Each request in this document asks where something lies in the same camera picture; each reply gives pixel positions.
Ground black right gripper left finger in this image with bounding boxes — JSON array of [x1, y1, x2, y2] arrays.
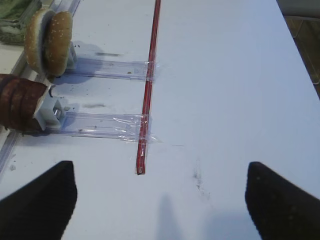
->
[[0, 161, 78, 240]]

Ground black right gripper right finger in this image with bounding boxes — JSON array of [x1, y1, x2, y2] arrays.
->
[[244, 161, 320, 240]]

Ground stack of meat patties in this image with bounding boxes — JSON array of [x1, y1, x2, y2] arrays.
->
[[0, 74, 47, 132]]

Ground clear plastic lettuce box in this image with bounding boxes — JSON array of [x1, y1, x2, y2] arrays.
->
[[0, 0, 43, 46]]

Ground green lettuce leaves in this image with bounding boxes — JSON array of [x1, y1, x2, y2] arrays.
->
[[0, 0, 38, 43]]

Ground red straw strip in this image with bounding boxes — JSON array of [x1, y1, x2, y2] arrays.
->
[[135, 0, 162, 175]]

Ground sesame bun top rear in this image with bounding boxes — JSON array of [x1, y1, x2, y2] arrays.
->
[[43, 11, 73, 77]]

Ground sesame bun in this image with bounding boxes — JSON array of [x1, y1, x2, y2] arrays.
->
[[43, 11, 73, 77], [24, 8, 55, 75]]

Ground sesame bun top front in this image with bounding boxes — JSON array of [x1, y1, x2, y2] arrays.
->
[[24, 8, 55, 75]]

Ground clear patty holder rail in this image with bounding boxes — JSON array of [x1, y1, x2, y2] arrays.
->
[[44, 112, 159, 143]]

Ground clear bun holder rail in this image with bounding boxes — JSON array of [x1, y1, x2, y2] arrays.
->
[[64, 41, 155, 82]]

